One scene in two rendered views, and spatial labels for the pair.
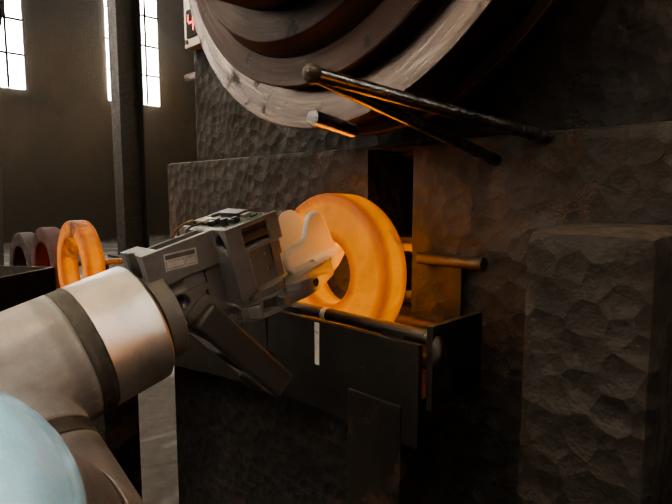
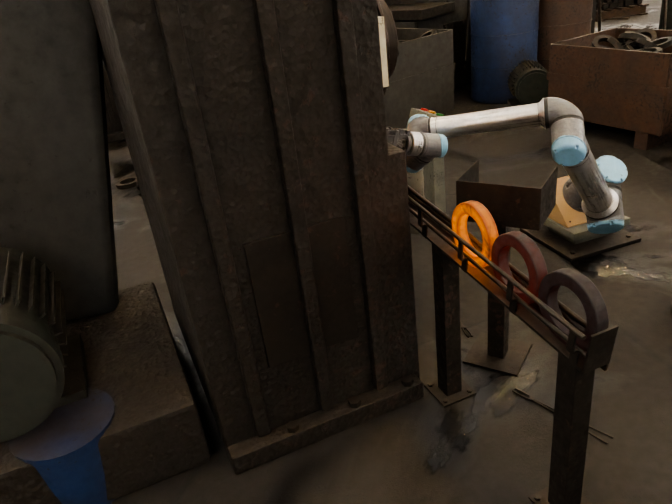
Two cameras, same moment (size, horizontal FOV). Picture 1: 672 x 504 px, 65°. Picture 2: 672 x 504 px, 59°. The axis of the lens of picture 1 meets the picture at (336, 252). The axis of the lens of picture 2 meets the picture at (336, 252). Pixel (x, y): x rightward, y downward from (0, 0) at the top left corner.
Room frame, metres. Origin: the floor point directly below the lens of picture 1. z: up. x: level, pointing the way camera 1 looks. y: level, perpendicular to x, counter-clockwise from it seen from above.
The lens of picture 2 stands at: (2.49, 0.74, 1.42)
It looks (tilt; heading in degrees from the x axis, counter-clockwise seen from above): 27 degrees down; 204
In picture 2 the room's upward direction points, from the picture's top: 7 degrees counter-clockwise
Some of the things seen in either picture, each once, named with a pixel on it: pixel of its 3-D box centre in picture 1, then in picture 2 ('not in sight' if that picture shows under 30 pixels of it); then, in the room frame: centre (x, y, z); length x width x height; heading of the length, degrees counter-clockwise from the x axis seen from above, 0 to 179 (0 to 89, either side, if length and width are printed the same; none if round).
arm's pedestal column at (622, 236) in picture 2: not in sight; (578, 228); (-0.38, 0.77, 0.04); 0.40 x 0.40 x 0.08; 40
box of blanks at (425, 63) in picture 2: not in sight; (373, 85); (-2.14, -0.83, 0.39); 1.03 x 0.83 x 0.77; 150
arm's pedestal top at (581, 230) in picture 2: not in sight; (579, 217); (-0.38, 0.77, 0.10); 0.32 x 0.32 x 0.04; 40
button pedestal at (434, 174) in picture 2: not in sight; (433, 166); (-0.49, 0.03, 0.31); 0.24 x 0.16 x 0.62; 45
